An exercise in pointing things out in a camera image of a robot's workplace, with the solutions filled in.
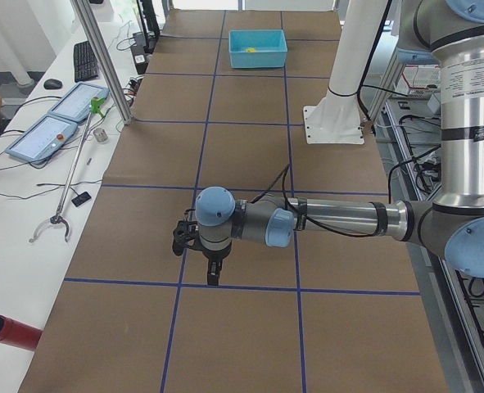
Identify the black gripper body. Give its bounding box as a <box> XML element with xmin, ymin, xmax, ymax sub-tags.
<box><xmin>172</xmin><ymin>209</ymin><xmax>229</xmax><ymax>260</ymax></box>

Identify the small black flat device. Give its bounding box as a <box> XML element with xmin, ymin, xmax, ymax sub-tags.
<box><xmin>71</xmin><ymin>192</ymin><xmax>92</xmax><ymax>207</ymax></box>

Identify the small metal cylinder weight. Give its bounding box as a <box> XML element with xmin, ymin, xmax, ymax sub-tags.
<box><xmin>93</xmin><ymin>128</ymin><xmax>108</xmax><ymax>143</ymax></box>

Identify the near teach pendant tablet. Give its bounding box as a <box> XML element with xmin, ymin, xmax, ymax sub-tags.
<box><xmin>5</xmin><ymin>115</ymin><xmax>78</xmax><ymax>164</ymax></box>

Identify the teach pendant tablet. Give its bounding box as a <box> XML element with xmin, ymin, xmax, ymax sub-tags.
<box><xmin>5</xmin><ymin>115</ymin><xmax>78</xmax><ymax>164</ymax></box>
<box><xmin>48</xmin><ymin>82</ymin><xmax>109</xmax><ymax>124</ymax></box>

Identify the far teach pendant tablet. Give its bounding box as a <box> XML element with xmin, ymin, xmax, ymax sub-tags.
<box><xmin>48</xmin><ymin>82</ymin><xmax>109</xmax><ymax>124</ymax></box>

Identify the black keyboard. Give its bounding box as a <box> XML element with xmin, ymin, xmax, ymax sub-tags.
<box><xmin>73</xmin><ymin>41</ymin><xmax>98</xmax><ymax>82</ymax></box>

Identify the black computer mouse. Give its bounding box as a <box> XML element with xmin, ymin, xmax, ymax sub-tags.
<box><xmin>43</xmin><ymin>79</ymin><xmax>63</xmax><ymax>90</ymax></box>

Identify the light blue plastic bin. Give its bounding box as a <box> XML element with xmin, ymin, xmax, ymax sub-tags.
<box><xmin>228</xmin><ymin>29</ymin><xmax>288</xmax><ymax>69</ymax></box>

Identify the red cylinder tube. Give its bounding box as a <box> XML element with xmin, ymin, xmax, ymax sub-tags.
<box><xmin>0</xmin><ymin>315</ymin><xmax>42</xmax><ymax>351</ymax></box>

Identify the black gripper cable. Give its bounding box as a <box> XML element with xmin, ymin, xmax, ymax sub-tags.
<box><xmin>249</xmin><ymin>163</ymin><xmax>384</xmax><ymax>238</ymax></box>

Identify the green handled reacher grabber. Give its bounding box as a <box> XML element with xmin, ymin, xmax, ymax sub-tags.
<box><xmin>29</xmin><ymin>97</ymin><xmax>106</xmax><ymax>243</ymax></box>

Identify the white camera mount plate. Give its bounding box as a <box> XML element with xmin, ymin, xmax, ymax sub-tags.
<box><xmin>302</xmin><ymin>106</ymin><xmax>364</xmax><ymax>145</ymax></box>

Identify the aluminium frame post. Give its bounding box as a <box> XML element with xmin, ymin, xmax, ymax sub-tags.
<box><xmin>71</xmin><ymin>0</ymin><xmax>133</xmax><ymax>125</ymax></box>

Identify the white camera stand column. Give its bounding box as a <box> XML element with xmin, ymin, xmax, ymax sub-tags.
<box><xmin>327</xmin><ymin>0</ymin><xmax>391</xmax><ymax>129</ymax></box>

